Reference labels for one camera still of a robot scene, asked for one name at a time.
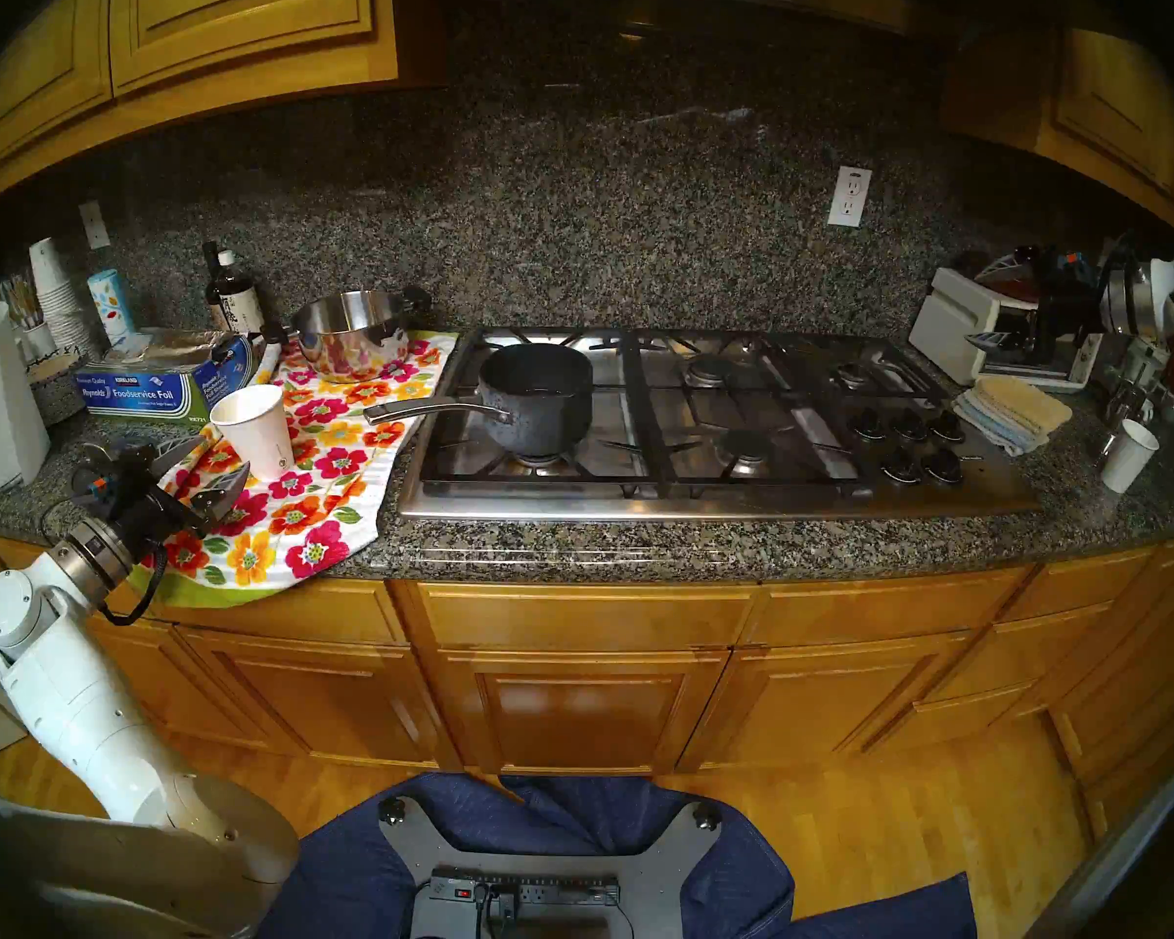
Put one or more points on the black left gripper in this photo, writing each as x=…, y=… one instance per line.
x=152, y=516

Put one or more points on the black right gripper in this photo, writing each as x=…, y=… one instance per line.
x=1066, y=316

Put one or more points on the white paper water cup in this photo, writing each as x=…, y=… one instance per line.
x=254, y=438

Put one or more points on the black stove knob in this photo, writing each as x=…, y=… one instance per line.
x=947, y=425
x=900, y=466
x=869, y=424
x=942, y=468
x=908, y=424

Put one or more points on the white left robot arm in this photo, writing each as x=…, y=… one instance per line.
x=78, y=702

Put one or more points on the colourful patterned paper cup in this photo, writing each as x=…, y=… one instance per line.
x=110, y=306

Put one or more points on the small white paper cup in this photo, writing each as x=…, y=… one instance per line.
x=1128, y=456

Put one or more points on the stainless steel stock pot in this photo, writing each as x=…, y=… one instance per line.
x=352, y=345

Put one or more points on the white cup holding wooden sticks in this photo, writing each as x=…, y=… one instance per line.
x=37, y=340

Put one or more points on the white toaster oven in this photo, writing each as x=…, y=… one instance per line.
x=944, y=326

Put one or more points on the blue aluminium foil box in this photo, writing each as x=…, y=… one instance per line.
x=157, y=389

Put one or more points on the yellow folded dishcloth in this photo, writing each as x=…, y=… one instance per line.
x=1027, y=402

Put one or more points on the dark round lid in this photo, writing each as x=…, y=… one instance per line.
x=78, y=482

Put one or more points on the stacked yellow blue cloths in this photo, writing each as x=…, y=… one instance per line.
x=993, y=430

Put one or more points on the floral kitchen towel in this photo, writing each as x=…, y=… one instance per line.
x=333, y=477

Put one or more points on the small black burner grate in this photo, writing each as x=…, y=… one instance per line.
x=890, y=384

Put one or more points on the patterned grey bowl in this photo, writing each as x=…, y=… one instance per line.
x=57, y=389

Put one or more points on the dark bottle with white label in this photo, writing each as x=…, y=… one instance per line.
x=240, y=306

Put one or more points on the slim dark bottle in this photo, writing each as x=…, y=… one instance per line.
x=211, y=282

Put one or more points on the stack of white paper cups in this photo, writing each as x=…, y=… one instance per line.
x=59, y=301

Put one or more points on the large black burner grate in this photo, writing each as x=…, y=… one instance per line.
x=460, y=475
x=773, y=477

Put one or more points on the stainless steel gas cooktop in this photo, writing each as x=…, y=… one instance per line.
x=802, y=492

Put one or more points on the wooden base cabinets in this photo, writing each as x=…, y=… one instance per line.
x=587, y=712

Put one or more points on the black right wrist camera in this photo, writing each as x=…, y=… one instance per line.
x=1071, y=262

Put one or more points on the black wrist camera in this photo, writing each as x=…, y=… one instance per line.
x=106, y=484
x=1071, y=262

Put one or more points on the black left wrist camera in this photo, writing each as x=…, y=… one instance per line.
x=106, y=484

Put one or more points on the white wall power outlet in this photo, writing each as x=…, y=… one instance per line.
x=849, y=197

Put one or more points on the wooden wall cabinet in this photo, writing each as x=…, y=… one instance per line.
x=215, y=18
x=1115, y=106

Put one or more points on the white wall switch plate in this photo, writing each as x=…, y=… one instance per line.
x=94, y=225

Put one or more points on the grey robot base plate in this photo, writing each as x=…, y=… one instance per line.
x=548, y=839

